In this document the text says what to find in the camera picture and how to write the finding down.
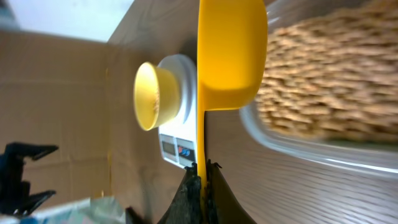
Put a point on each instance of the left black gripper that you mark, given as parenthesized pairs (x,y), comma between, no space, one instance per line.
(16,199)

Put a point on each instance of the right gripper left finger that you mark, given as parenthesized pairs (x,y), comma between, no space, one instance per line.
(185,207)

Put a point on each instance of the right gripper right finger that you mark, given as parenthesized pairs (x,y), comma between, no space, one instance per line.
(223,206)

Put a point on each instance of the yellow measuring scoop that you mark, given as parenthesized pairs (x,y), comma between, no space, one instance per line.
(231,55)

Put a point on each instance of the white digital kitchen scale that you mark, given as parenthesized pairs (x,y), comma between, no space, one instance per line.
(178,137)

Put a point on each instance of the soybeans in bowl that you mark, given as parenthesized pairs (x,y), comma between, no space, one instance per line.
(156,102)

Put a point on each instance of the pale yellow bowl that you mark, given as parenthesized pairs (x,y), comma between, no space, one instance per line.
(149,80)

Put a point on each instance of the clear plastic container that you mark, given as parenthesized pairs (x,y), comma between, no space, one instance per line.
(366,157)

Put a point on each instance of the soybeans pile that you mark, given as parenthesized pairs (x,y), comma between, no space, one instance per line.
(334,76)

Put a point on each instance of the cardboard wall panel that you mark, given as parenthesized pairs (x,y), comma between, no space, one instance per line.
(53,92)

